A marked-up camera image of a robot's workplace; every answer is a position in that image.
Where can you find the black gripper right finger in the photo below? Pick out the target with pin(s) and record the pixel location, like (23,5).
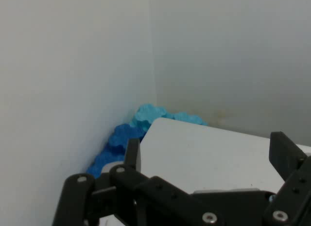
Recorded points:
(284,150)

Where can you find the light blue foam piece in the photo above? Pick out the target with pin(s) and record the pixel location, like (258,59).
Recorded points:
(187,117)
(145,114)

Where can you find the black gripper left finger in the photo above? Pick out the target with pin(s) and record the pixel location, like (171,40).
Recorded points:
(136,187)

